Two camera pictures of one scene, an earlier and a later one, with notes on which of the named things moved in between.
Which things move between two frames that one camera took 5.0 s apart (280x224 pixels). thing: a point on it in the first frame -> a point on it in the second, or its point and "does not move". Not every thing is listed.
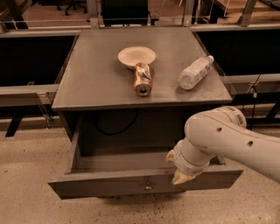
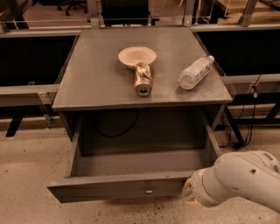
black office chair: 69,3 does not move
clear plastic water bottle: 194,73 does not move
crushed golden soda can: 143,79 does not move
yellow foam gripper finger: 171,155 -> 187,194
